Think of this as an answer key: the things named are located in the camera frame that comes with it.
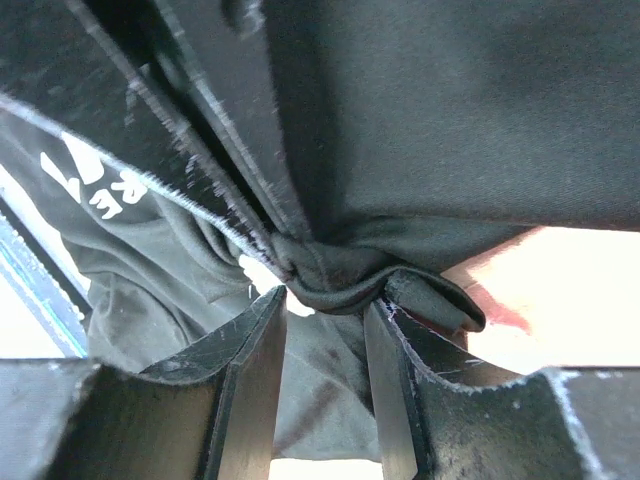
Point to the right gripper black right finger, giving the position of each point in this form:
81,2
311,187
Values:
443,413

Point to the round colourful brooch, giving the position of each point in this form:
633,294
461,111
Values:
264,280

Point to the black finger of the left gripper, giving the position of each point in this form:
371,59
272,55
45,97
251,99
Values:
63,72
221,49

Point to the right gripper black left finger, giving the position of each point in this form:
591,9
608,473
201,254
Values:
207,412

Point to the black printed t-shirt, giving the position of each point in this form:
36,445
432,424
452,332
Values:
424,132

